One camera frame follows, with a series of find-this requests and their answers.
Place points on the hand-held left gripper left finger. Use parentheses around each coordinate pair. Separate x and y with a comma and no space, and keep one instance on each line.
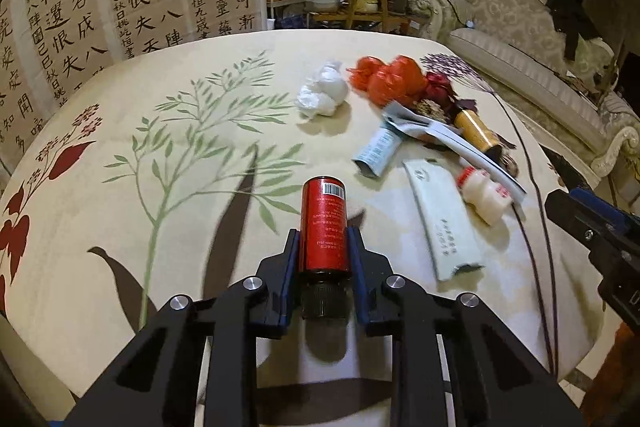
(290,277)

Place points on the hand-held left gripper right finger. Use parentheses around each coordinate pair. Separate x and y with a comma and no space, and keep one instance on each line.
(357,277)

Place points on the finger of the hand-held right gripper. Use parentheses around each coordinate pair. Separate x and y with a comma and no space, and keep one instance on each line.
(570,212)
(567,174)

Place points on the red bottle with black cap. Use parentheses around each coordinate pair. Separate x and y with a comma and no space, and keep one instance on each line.
(324,227)

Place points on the white tissue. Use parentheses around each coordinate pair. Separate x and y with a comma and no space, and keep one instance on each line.
(322,89)

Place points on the red plastic bag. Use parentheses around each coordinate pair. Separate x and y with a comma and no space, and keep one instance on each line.
(390,77)

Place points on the small white yogurt drink bottle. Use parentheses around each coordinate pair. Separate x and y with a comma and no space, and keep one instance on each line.
(485,194)

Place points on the gold cylindrical can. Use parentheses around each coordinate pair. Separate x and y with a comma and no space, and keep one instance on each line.
(477,132)

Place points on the flattened pale paper sleeve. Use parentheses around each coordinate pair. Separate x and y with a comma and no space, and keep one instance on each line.
(442,217)

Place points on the squeezed teal tube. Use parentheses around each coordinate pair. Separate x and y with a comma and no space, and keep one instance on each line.
(377,152)

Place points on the grey torn paper wrapper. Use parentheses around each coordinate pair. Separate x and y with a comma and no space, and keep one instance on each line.
(440,134)

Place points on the ornate cream sofa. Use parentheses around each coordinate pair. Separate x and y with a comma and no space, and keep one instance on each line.
(520,32)

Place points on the dark red crumpled wrapper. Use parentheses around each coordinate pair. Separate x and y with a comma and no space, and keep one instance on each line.
(440,94)

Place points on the black cloth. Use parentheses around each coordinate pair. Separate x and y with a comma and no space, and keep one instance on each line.
(572,17)

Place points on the calligraphy folding screen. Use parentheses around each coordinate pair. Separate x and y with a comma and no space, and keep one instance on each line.
(100,7)

